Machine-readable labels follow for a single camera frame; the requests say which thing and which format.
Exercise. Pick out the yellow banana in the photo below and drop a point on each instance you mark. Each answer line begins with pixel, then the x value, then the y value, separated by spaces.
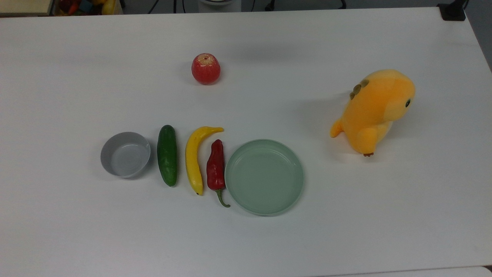
pixel 192 157

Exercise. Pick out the orange plush toy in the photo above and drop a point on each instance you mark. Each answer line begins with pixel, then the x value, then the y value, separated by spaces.
pixel 371 115

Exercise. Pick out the black corner clamp mount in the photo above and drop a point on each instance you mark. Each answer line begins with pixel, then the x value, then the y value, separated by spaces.
pixel 452 10

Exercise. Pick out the green cucumber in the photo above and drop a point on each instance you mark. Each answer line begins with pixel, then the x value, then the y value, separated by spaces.
pixel 167 156

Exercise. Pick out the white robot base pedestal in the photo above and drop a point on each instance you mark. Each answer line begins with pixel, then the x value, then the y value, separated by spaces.
pixel 219 5

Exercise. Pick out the pale green round plate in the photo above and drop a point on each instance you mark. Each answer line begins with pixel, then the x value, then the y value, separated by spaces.
pixel 264 177

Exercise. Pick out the tan cardboard box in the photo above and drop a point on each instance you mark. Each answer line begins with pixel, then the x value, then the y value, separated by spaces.
pixel 23 7

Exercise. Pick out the red chili pepper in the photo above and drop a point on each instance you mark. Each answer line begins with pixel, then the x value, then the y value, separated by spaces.
pixel 216 167

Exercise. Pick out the grey round bowl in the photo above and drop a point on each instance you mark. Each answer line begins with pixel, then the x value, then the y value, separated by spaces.
pixel 125 155

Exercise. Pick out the black power plug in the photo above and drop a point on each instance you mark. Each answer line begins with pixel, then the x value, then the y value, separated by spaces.
pixel 270 5

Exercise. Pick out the clear bin of toy fruit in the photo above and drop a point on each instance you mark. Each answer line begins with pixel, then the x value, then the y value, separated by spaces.
pixel 82 7

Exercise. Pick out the red apple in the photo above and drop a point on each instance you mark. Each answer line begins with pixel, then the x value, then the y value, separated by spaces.
pixel 206 69

